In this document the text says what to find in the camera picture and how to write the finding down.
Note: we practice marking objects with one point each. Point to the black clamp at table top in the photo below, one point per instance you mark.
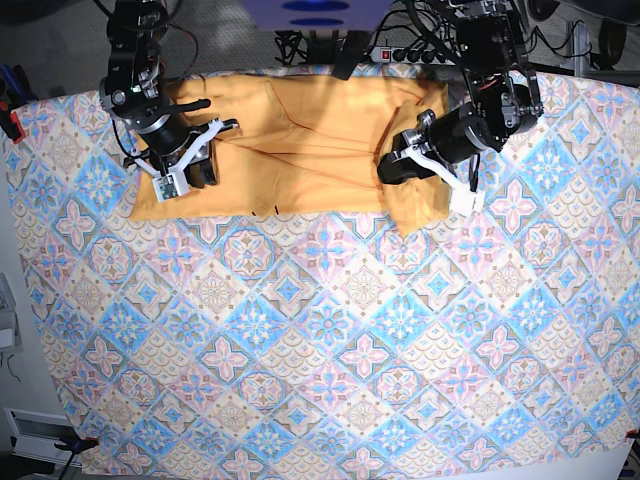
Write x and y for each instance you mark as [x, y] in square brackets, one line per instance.
[353, 49]

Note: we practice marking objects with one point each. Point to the white power strip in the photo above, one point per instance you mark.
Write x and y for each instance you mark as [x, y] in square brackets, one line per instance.
[417, 55]

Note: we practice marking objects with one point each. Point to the white rail lower left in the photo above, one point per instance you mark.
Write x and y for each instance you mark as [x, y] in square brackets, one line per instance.
[34, 435]

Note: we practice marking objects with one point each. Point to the orange black clamp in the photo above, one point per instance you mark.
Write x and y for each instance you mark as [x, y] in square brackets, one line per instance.
[75, 445]
[15, 93]

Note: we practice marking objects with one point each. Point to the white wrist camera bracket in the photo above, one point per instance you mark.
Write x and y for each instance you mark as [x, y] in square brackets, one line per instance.
[463, 200]
[173, 184]

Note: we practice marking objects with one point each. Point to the yellow T-shirt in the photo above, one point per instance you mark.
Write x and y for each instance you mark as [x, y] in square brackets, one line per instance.
[306, 144]

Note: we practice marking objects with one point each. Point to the orange black clamp upper left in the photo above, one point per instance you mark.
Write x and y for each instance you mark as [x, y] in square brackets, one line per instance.
[15, 93]

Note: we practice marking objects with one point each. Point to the orange black clamp lower left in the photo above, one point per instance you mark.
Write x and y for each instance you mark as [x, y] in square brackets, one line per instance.
[75, 445]

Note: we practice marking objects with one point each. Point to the white box at left edge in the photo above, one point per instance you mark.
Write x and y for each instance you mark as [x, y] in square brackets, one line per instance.
[11, 341]

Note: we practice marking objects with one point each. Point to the white wrist camera bracket left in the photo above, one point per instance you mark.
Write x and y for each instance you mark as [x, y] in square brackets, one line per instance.
[463, 200]

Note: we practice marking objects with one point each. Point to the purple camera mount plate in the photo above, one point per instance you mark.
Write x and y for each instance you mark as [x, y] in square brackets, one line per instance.
[281, 15]

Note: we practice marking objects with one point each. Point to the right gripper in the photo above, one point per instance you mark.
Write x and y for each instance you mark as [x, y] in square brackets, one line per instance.
[163, 126]

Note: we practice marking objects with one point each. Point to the white wrist camera bracket right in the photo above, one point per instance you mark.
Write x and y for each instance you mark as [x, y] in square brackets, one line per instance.
[173, 184]

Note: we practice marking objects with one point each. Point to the patterned blue tile tablecloth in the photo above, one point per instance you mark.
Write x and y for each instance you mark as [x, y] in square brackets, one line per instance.
[329, 346]

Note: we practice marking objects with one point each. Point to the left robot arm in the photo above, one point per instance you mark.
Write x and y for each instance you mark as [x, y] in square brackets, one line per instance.
[487, 45]

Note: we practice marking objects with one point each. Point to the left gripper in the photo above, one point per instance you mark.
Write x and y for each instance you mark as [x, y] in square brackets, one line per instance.
[448, 139]

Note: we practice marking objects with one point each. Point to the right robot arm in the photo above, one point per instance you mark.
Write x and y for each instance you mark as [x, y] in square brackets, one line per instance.
[133, 93]

